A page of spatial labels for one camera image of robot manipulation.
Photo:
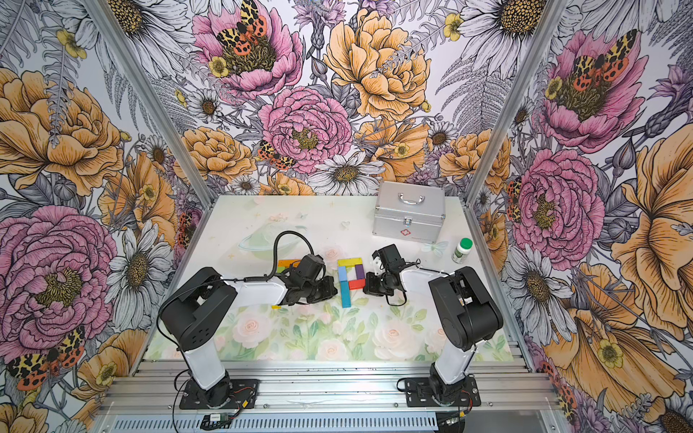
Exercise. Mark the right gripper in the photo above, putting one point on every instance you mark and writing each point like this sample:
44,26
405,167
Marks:
370,288

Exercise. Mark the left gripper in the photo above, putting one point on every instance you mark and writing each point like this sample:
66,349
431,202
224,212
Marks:
328,290

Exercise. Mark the teal block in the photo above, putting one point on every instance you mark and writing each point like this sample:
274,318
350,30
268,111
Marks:
345,294

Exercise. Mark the purple block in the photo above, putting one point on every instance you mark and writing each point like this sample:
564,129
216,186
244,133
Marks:
360,271

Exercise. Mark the red block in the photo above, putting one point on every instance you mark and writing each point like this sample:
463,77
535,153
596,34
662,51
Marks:
357,284

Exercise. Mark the orange block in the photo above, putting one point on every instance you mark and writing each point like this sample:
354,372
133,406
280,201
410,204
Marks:
288,263

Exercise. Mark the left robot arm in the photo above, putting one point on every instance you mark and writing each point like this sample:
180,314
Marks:
194,313

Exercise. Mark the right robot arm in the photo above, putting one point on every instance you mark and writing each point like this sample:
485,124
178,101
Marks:
468,316

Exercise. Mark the silver metal case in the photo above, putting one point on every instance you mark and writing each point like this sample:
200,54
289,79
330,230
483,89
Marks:
409,212

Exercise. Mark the clear glass bowl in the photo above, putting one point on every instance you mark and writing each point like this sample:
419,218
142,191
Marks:
261,241

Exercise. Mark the white green-capped bottle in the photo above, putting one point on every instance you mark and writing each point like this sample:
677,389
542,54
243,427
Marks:
462,250

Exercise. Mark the aluminium rail frame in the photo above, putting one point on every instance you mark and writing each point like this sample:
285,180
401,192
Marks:
271,396

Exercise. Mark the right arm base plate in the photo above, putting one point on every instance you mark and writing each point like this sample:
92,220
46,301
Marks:
423,392

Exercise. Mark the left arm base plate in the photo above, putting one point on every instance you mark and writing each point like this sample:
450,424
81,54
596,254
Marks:
228,394

